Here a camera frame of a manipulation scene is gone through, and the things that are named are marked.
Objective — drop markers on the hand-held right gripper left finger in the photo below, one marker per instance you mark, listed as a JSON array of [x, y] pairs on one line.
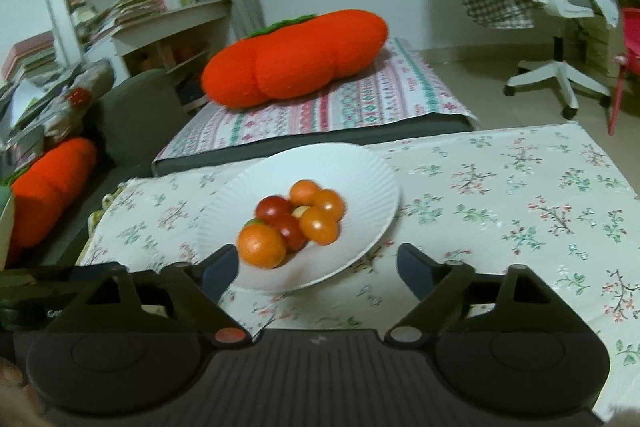
[[220, 271]]

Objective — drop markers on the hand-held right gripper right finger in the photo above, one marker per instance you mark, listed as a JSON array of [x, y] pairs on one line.
[[416, 271]]

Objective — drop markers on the large orange tomato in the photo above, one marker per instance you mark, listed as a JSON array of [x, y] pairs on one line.
[[261, 248]]

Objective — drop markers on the red cherry tomato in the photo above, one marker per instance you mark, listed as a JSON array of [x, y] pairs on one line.
[[272, 208], [291, 233]]

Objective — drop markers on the white ribbed plate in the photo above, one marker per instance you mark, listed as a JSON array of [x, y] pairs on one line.
[[350, 207]]

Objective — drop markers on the small orange cherry tomato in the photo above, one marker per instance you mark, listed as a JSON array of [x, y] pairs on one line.
[[304, 193], [330, 203], [318, 225]]

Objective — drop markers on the person's left hand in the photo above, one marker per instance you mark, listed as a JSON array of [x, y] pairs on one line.
[[12, 392]]

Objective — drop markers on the floral white tablecloth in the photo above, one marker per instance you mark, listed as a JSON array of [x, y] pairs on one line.
[[500, 217]]

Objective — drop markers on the orange plush pillow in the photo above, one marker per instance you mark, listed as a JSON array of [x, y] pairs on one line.
[[50, 187]]

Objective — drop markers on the grey sofa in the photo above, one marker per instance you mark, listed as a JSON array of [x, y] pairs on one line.
[[135, 117]]

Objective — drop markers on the striped patterned cloth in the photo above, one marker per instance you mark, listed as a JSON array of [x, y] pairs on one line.
[[360, 102]]

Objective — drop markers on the grey bag with papers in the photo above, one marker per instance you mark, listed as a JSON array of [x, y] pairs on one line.
[[55, 117]]

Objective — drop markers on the strawberry plush toy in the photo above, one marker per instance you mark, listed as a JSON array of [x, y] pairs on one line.
[[80, 98]]

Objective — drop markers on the large persimmon plush pillow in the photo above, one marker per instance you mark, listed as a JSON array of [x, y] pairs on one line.
[[300, 57]]

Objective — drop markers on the stack of pink books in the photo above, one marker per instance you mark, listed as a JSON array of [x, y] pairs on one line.
[[30, 54]]

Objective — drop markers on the white office chair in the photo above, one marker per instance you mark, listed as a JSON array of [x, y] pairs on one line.
[[562, 72]]

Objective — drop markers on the white bookshelf with books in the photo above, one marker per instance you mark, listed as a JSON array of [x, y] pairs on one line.
[[200, 19]]

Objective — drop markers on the pile of books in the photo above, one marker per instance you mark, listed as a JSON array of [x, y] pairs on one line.
[[130, 9]]

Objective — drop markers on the pink plastic chair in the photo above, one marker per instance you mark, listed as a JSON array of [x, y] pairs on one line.
[[631, 57]]

